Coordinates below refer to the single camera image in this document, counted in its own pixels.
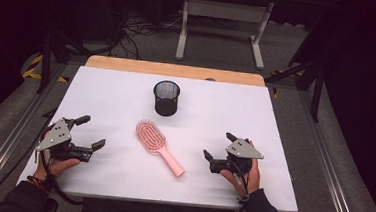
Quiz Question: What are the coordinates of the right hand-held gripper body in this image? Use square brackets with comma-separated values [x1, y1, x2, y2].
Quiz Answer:
[209, 136, 266, 177]

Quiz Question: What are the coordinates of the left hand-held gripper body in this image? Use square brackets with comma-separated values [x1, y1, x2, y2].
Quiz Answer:
[35, 115, 96, 163]

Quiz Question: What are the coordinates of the pink hairbrush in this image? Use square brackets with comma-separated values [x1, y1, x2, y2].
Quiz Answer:
[132, 117, 190, 179]

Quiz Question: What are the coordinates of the black mesh pen holder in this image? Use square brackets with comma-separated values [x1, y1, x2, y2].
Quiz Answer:
[150, 79, 183, 118]

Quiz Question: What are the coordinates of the person's left hand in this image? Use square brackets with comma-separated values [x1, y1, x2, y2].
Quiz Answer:
[33, 152, 82, 183]

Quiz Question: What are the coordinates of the person's right hand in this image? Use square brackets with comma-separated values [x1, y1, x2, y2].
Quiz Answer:
[218, 137, 265, 199]

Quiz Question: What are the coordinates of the yellow and black hazard tape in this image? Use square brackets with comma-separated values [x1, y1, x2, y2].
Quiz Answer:
[21, 51, 72, 84]

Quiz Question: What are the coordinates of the black metal stand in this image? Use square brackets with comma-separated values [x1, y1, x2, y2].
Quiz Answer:
[35, 30, 89, 98]
[262, 52, 328, 123]

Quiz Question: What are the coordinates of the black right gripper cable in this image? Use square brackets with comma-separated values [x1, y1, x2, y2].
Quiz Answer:
[228, 160, 254, 212]

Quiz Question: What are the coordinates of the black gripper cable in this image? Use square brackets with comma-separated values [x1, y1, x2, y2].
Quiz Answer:
[228, 160, 254, 212]
[35, 149, 88, 208]

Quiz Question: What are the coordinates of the grey metal floor rail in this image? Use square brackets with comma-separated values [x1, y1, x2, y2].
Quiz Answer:
[0, 58, 68, 212]
[288, 89, 373, 212]

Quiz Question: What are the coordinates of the red and black wrist bracelet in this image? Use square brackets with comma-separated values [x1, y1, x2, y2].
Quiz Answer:
[25, 174, 54, 195]

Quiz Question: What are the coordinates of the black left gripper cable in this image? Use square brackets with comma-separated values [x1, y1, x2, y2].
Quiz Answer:
[35, 149, 88, 208]

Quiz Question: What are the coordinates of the tangle of black floor cables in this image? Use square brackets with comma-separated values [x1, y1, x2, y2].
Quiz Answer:
[110, 9, 185, 63]

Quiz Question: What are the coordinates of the white metal desk frame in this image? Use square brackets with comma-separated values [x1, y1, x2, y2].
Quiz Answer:
[174, 0, 276, 72]

